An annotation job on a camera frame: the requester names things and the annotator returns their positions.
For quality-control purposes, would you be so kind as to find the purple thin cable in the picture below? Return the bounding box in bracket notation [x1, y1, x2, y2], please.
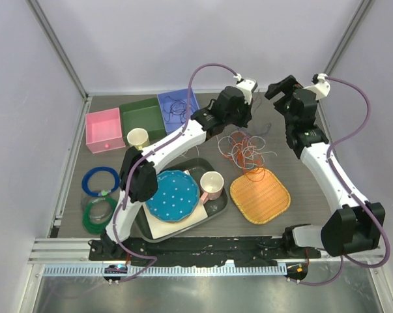
[160, 96, 274, 138]

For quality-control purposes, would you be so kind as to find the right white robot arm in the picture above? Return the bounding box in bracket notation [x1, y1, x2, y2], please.
[265, 74, 385, 258]

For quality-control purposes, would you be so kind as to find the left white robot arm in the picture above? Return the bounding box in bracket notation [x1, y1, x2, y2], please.
[100, 82, 257, 260]

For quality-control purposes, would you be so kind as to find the blue plastic box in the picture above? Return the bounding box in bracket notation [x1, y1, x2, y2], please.
[157, 88, 188, 134]

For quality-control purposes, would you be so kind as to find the dark green tray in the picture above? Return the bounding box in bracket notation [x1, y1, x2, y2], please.
[134, 158, 228, 243]

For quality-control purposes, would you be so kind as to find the pink mug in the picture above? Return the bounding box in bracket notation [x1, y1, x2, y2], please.
[199, 171, 224, 204]

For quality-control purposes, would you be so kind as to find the green plastic box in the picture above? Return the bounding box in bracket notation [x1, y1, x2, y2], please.
[119, 97, 166, 145]

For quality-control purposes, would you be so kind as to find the orange woven basket tray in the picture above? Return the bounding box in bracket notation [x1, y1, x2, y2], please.
[229, 168, 291, 225]

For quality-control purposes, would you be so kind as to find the yellow mug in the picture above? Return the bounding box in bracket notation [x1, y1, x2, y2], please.
[126, 128, 150, 150]

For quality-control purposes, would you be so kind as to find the blue polka dot plate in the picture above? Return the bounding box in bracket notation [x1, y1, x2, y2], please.
[145, 170, 199, 222]

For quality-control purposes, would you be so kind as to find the pink plastic box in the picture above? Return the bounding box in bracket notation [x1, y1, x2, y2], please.
[85, 108, 126, 154]

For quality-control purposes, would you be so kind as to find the white paper napkin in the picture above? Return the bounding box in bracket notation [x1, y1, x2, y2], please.
[143, 170, 208, 239]

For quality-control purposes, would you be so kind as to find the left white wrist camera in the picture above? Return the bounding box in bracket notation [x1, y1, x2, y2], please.
[234, 73, 257, 105]

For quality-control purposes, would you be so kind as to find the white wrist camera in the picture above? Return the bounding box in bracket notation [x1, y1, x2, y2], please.
[234, 73, 257, 105]
[304, 73, 330, 101]

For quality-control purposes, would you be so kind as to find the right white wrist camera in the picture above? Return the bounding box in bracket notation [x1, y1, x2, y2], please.
[304, 73, 330, 101]

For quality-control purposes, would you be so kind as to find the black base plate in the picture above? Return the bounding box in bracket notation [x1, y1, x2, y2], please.
[88, 235, 323, 269]

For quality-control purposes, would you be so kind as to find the blue coiled cable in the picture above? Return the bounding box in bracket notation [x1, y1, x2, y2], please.
[81, 166, 121, 198]

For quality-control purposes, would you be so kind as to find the green coiled cable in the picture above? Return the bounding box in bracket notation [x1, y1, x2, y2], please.
[81, 197, 119, 235]

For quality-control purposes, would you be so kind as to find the slotted cable duct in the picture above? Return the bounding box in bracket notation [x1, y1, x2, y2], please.
[43, 263, 287, 277]

